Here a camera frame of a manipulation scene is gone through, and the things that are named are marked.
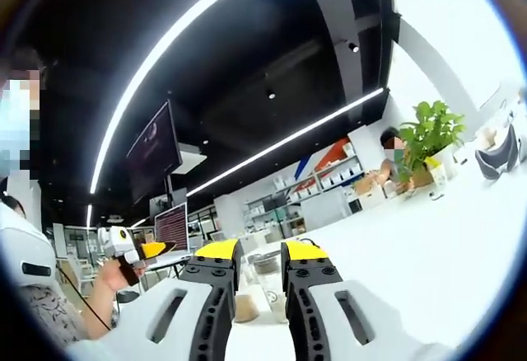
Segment straight ceiling light strip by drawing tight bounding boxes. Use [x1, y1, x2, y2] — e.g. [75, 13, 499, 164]
[185, 87, 385, 198]

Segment large green potted plant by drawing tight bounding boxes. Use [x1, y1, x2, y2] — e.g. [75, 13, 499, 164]
[398, 100, 466, 187]

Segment curved ceiling light strip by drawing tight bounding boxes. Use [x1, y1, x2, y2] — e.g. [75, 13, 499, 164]
[85, 0, 281, 230]

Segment person's left hand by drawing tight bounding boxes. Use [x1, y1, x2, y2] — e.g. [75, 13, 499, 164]
[98, 260, 147, 294]

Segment black and white headset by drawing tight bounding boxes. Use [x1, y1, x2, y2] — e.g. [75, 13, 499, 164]
[474, 124, 525, 181]

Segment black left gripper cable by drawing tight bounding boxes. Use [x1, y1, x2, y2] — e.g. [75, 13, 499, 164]
[55, 264, 113, 332]

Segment person's patterned clothing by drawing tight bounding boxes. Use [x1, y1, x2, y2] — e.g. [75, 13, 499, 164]
[16, 284, 90, 348]

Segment storage shelf with white boxes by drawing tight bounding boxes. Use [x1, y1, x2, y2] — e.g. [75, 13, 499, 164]
[245, 152, 366, 238]

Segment white square ceiling panel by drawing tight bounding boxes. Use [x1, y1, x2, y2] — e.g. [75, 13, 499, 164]
[179, 150, 208, 169]

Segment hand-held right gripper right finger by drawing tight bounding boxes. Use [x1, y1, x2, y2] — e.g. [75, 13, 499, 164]
[281, 240, 452, 361]

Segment seasoning bottle beige powder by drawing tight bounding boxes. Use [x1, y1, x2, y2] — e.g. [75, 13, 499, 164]
[233, 255, 261, 323]

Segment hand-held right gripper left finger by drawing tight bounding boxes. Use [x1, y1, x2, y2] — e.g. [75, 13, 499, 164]
[65, 237, 244, 361]

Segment cardboard box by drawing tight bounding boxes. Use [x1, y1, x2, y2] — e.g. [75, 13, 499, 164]
[354, 177, 388, 209]

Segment black hanging monitor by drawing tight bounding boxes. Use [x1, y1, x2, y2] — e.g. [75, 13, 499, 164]
[125, 99, 184, 205]

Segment white chest device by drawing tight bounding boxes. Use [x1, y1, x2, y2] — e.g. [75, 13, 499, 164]
[0, 202, 57, 292]

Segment seasoning bottle white powder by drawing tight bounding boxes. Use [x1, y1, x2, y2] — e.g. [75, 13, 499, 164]
[250, 252, 290, 324]

